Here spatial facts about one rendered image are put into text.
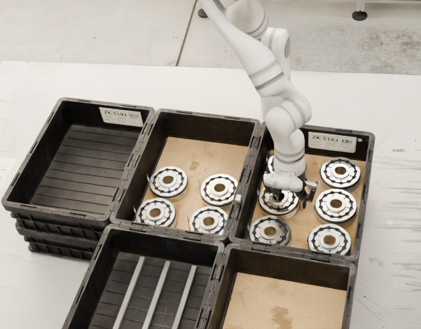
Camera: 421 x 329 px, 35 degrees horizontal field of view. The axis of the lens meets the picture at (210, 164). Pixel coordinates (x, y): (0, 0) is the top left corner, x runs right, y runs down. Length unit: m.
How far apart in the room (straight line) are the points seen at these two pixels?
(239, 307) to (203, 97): 0.86
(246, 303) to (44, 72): 1.25
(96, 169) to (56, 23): 2.10
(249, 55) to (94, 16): 2.52
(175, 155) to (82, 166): 0.27
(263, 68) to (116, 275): 0.63
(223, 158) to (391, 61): 1.71
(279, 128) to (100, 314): 0.61
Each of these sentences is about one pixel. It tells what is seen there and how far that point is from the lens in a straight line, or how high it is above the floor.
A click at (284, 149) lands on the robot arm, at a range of 1.49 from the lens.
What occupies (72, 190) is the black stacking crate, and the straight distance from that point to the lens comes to 1.86.
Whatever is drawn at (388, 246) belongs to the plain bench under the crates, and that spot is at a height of 0.70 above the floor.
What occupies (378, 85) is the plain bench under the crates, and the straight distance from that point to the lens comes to 2.23.
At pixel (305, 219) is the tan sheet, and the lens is 1.70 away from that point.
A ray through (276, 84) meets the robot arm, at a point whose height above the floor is 1.24.
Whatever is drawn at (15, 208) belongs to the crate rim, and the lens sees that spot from 1.75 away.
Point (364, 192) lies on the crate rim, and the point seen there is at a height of 0.92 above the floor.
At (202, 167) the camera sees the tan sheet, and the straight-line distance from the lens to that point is 1.82.
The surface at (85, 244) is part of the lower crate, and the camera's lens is 1.77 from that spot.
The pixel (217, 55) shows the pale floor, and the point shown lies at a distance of 3.45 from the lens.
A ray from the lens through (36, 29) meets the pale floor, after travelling 3.90.
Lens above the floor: 2.21
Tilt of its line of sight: 49 degrees down
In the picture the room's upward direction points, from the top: 9 degrees counter-clockwise
